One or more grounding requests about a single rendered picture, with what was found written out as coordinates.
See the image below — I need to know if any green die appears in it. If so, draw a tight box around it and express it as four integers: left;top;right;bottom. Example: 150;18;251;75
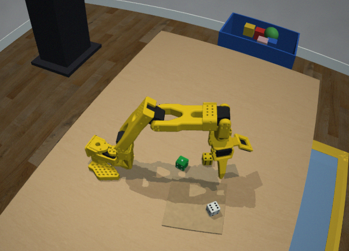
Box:
176;156;189;171

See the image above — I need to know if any yellow die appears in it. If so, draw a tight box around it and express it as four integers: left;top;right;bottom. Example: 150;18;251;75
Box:
202;153;213;165

